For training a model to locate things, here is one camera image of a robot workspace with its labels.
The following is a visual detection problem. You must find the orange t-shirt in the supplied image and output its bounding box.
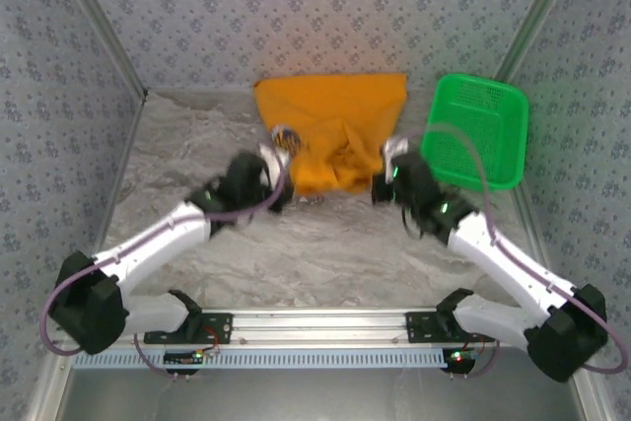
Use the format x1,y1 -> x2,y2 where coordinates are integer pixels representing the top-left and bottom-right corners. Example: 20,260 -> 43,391
252,73 -> 409,198

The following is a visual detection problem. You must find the aluminium frame leg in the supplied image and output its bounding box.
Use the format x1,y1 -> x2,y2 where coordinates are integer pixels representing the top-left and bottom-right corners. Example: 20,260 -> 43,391
24,354 -> 75,421
571,374 -> 612,421

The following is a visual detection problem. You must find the aluminium mounting rail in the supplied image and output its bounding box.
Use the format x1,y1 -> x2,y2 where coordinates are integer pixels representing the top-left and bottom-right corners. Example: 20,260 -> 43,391
52,307 -> 591,346

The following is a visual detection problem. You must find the green plastic basket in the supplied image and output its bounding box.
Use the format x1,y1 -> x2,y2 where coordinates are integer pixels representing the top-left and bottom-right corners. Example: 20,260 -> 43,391
419,73 -> 530,192

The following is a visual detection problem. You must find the white slotted cable duct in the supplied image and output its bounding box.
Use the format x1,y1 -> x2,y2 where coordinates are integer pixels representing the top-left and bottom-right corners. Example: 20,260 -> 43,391
72,347 -> 445,371

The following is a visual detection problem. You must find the small circuit board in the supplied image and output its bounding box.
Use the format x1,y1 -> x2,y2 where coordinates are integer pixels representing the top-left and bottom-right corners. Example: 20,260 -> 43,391
442,349 -> 477,372
164,350 -> 204,368

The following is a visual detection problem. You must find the aluminium corner post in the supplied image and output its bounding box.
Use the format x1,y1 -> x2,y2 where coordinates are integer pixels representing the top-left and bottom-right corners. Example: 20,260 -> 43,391
48,0 -> 150,103
494,0 -> 588,85

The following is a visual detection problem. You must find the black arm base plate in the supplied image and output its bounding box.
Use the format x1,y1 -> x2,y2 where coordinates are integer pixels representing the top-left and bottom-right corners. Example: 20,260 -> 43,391
404,311 -> 497,344
143,313 -> 234,345

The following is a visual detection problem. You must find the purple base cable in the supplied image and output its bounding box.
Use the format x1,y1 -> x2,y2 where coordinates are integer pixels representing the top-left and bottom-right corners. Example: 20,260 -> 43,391
132,331 -> 179,381
465,334 -> 502,379

